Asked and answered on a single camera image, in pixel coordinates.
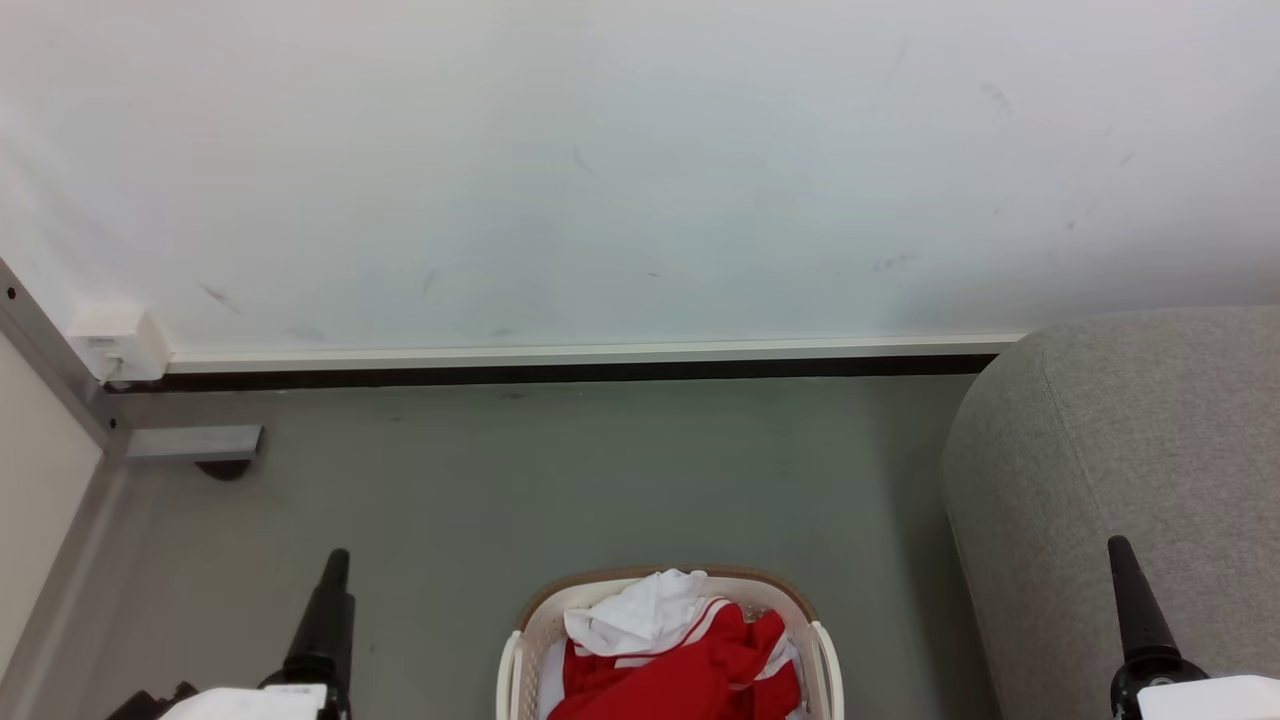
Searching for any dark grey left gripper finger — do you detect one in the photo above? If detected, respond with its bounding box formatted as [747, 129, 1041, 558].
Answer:
[283, 548, 356, 689]

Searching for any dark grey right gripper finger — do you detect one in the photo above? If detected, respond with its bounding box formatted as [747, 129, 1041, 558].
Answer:
[1107, 535, 1184, 669]

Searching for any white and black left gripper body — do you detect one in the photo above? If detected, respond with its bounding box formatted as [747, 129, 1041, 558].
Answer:
[105, 670, 353, 720]

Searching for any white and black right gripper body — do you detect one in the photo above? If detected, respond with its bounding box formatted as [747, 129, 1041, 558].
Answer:
[1110, 655, 1280, 720]

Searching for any red garment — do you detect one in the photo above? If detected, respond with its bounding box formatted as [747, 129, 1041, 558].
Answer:
[548, 598, 804, 720]

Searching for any grey fabric sofa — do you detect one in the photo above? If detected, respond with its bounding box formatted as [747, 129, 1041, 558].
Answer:
[940, 305, 1280, 720]

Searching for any white plastic laundry basket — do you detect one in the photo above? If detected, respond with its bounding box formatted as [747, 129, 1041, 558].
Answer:
[496, 566, 844, 720]

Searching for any beige panel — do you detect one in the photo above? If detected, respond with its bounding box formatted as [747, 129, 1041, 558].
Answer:
[0, 330, 104, 681]

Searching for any black baseboard strip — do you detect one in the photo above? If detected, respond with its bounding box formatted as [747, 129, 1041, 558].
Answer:
[105, 354, 1001, 394]

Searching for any white baseboard strip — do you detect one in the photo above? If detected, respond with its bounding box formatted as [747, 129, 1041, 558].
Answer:
[165, 333, 1029, 376]

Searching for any grey metal frame foot bar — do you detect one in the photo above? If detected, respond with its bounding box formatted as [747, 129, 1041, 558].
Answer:
[125, 425, 264, 463]

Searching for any white wall cable box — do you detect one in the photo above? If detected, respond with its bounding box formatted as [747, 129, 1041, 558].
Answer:
[68, 305, 171, 384]

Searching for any grey aluminium frame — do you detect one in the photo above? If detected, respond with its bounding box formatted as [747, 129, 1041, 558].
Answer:
[0, 258, 133, 720]

